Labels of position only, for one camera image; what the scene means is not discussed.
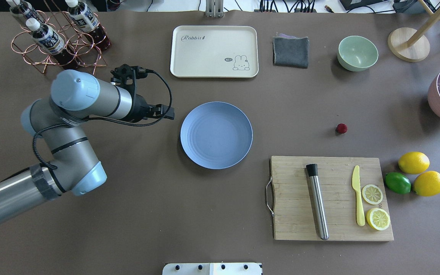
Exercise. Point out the steel muddler black tip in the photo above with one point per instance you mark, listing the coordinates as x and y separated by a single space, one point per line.
321 220

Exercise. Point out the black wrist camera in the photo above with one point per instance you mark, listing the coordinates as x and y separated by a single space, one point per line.
125 77

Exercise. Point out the red strawberry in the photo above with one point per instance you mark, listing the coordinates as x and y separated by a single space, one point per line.
341 128

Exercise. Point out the whole yellow lemon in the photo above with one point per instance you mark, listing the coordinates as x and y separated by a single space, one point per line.
413 162
427 184

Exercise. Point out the yellow plastic knife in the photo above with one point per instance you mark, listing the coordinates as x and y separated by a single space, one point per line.
355 181

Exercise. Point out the dark grey folded cloth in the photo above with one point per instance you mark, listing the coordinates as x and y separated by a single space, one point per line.
291 51

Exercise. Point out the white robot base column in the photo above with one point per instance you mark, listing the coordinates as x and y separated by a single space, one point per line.
213 268

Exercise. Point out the blue plate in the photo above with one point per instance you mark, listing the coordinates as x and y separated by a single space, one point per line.
216 135

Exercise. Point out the aluminium frame post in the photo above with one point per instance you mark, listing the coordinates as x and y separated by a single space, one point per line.
214 8

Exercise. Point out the cream rabbit tray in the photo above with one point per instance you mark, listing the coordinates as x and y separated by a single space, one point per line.
214 52

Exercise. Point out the dark drink bottle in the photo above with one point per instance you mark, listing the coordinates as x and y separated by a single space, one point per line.
88 23
52 43
22 11

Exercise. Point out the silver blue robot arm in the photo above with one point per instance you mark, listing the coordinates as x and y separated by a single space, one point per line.
67 161

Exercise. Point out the green lime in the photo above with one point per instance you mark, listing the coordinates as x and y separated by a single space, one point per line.
397 182

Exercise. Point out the copper wire bottle rack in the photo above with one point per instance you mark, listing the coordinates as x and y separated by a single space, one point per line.
69 36

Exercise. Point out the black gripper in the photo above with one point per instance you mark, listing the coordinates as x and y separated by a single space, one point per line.
140 108

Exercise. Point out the wooden cutting board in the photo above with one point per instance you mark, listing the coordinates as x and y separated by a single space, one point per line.
293 205

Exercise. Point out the green bowl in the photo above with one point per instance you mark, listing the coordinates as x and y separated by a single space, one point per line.
356 53

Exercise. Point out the lemon half slice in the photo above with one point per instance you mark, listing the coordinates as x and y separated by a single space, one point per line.
372 194
378 218

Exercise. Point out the wooden cup tree stand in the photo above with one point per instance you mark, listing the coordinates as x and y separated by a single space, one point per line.
410 44

